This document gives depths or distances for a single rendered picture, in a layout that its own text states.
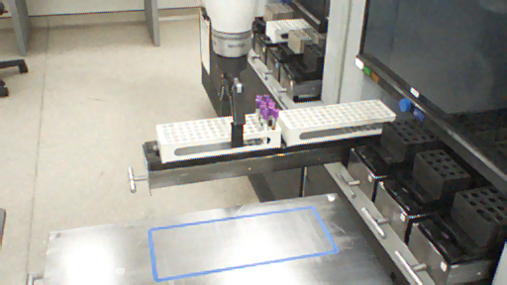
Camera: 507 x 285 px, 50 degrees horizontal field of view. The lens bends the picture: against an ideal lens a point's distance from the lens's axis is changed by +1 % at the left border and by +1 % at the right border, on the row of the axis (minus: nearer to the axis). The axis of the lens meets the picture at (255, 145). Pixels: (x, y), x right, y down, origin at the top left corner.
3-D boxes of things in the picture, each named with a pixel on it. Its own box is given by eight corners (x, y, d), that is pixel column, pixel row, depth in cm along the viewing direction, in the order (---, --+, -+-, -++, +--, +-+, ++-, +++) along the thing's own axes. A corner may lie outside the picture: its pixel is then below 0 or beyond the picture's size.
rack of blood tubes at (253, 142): (268, 133, 145) (269, 112, 141) (280, 151, 136) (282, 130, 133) (156, 146, 137) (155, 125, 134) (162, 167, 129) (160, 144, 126)
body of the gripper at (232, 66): (211, 46, 127) (212, 82, 132) (220, 59, 120) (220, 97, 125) (243, 44, 129) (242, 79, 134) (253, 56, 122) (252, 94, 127)
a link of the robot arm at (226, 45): (216, 36, 117) (216, 61, 120) (256, 32, 119) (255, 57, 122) (207, 22, 124) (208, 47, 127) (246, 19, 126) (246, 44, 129)
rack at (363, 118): (375, 119, 153) (378, 99, 150) (393, 136, 145) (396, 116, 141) (275, 132, 145) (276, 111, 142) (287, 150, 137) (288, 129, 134)
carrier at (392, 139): (410, 164, 129) (414, 142, 126) (402, 165, 129) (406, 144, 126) (386, 141, 139) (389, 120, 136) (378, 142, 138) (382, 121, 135)
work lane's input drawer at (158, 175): (380, 135, 159) (384, 107, 154) (404, 159, 147) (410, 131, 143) (126, 168, 140) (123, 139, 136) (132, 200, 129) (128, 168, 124)
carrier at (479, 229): (493, 249, 104) (501, 226, 101) (483, 251, 104) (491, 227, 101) (457, 213, 114) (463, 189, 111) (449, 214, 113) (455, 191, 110)
